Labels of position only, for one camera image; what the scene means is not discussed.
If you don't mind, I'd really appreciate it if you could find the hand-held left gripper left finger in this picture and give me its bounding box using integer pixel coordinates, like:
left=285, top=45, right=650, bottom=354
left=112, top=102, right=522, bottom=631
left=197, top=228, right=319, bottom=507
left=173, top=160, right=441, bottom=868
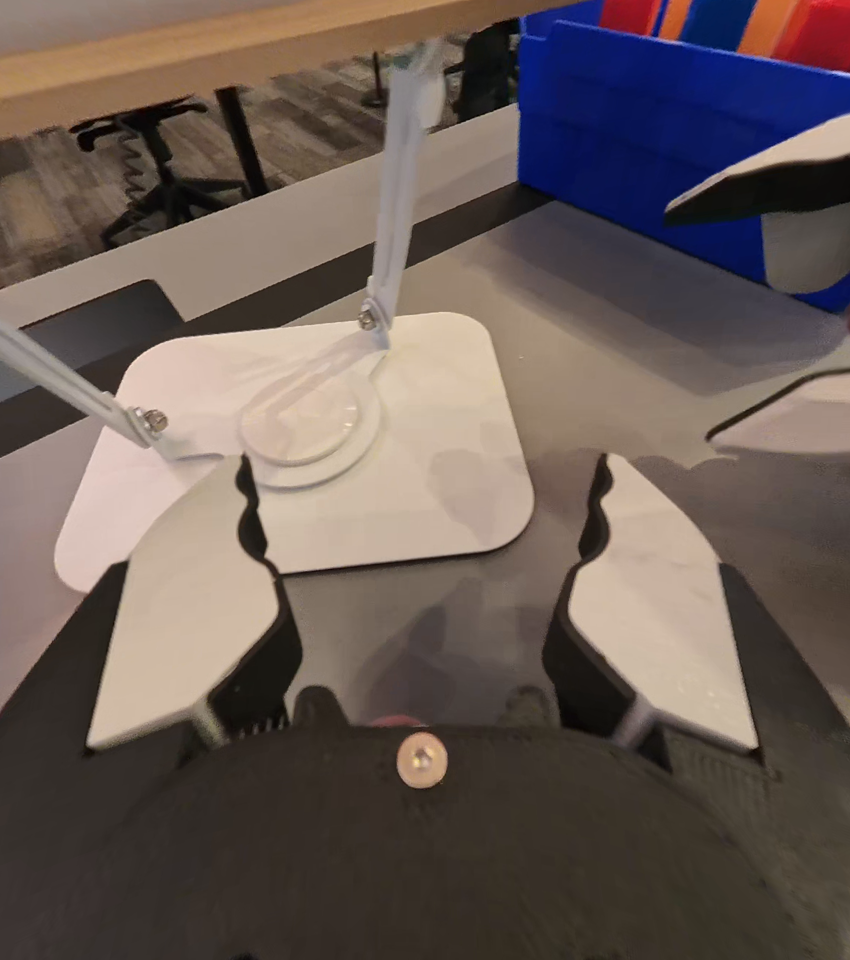
left=88, top=455, right=303, bottom=751

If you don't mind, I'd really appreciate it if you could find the grey desk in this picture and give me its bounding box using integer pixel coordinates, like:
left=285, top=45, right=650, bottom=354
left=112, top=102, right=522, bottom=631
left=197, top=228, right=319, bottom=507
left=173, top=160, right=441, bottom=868
left=0, top=102, right=850, bottom=960

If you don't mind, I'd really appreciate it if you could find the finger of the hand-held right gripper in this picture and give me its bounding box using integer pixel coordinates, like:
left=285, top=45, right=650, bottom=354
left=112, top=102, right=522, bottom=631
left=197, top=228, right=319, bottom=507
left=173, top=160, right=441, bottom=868
left=665, top=93, right=850, bottom=295
left=707, top=338, right=850, bottom=468

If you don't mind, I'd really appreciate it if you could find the white document stand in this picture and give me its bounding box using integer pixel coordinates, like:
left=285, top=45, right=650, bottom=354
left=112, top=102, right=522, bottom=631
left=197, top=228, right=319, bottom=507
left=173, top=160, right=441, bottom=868
left=0, top=38, right=534, bottom=595

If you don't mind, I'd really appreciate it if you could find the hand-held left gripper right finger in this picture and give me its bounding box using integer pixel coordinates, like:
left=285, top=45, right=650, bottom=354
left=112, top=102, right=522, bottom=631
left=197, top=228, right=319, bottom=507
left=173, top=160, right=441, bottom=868
left=542, top=455, right=760, bottom=754

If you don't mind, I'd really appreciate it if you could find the blurred blue object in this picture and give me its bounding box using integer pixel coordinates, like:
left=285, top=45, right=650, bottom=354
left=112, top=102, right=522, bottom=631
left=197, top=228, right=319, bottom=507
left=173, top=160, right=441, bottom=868
left=518, top=0, right=850, bottom=316

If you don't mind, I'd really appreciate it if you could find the black office chair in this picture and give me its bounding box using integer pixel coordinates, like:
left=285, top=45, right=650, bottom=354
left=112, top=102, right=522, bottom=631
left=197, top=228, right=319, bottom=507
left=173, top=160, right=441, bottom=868
left=71, top=93, right=270, bottom=250

